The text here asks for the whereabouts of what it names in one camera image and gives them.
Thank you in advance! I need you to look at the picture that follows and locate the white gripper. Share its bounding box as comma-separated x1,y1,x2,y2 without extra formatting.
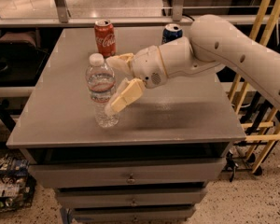
105,46,167,116

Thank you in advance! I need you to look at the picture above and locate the yellow wooden rack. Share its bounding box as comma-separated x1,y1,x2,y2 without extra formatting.
245,0,280,175

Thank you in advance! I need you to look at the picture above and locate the black crate with magazines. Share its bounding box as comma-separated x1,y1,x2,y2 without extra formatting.
0,156,36,213

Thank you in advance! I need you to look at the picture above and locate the grey drawer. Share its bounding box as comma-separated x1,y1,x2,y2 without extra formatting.
56,188,206,208
29,158,226,189
72,205,195,223

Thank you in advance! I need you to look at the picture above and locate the middle grey drawer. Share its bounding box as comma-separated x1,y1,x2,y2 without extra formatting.
56,188,206,208

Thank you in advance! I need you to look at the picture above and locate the dark chair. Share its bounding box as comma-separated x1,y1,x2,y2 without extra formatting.
0,31,49,87

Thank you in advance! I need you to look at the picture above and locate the blue Pepsi can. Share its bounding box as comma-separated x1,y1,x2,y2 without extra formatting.
161,23,183,44

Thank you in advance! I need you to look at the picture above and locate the top grey drawer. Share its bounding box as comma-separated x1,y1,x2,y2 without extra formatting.
29,158,226,189

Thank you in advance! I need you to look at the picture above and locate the bottom grey drawer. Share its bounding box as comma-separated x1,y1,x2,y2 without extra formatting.
72,205,195,223

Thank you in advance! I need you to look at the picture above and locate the clear plastic water bottle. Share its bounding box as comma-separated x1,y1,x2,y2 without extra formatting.
85,53,119,128

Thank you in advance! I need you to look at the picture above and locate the grey drawer cabinet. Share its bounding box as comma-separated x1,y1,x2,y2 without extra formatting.
6,26,247,224

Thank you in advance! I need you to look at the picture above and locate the red Coca-Cola can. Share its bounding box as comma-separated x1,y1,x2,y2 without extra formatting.
94,20,116,57

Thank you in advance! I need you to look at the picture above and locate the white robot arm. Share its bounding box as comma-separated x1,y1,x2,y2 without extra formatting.
105,15,280,116

